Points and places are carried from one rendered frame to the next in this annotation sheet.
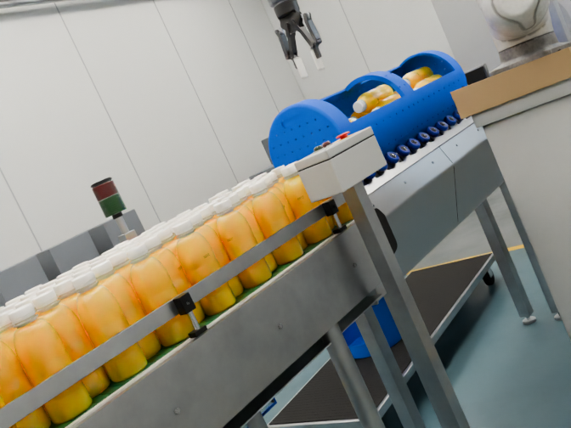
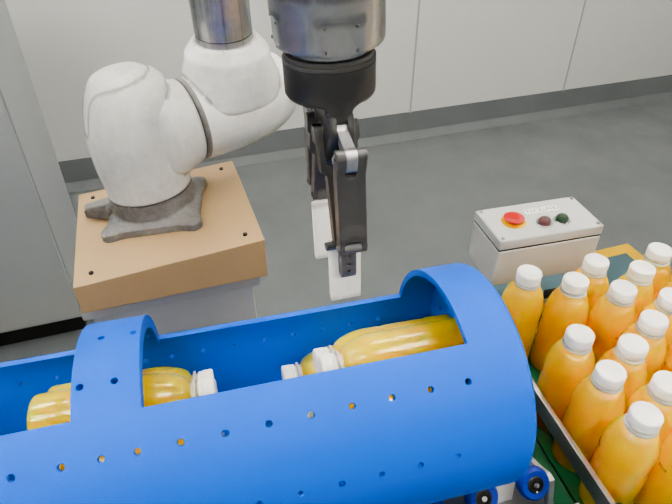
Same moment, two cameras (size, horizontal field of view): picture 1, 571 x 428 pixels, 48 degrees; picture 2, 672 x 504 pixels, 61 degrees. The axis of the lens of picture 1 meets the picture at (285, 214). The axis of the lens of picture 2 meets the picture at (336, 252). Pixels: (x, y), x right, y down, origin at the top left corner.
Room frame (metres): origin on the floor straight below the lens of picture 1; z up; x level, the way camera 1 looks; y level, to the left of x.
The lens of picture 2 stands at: (2.42, -0.01, 1.68)
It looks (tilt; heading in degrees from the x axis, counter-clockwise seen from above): 37 degrees down; 213
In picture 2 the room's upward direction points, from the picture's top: straight up
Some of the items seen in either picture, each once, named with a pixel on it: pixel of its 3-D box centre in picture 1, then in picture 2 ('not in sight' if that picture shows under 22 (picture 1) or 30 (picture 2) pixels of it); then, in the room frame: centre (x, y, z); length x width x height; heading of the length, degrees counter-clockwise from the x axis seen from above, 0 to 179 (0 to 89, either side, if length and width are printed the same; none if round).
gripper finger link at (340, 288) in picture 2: (301, 67); (344, 268); (2.06, -0.23, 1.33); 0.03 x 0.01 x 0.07; 137
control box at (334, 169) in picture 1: (341, 163); (533, 239); (1.50, -0.17, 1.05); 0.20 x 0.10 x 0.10; 137
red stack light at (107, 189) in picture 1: (104, 190); not in sight; (1.82, 0.43, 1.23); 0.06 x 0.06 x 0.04
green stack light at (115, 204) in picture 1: (112, 205); not in sight; (1.82, 0.43, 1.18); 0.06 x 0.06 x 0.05
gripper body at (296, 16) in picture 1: (290, 17); (330, 102); (2.04, -0.26, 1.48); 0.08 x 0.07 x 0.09; 47
